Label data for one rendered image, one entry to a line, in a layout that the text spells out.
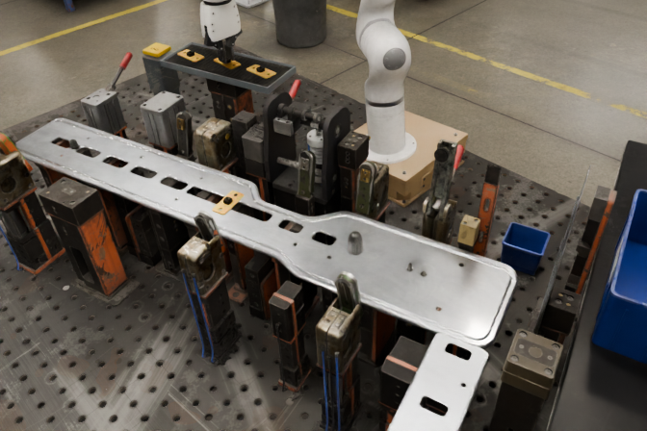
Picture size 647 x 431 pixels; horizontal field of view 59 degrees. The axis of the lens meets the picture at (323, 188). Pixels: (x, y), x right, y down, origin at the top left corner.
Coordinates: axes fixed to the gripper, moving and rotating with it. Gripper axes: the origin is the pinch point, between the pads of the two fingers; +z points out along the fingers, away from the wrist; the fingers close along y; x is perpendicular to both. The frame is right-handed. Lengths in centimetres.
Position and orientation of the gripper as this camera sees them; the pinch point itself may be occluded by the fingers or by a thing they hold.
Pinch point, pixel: (225, 53)
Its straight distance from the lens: 164.5
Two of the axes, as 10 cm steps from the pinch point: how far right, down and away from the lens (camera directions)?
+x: 7.0, 4.3, -5.7
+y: -7.1, 4.5, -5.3
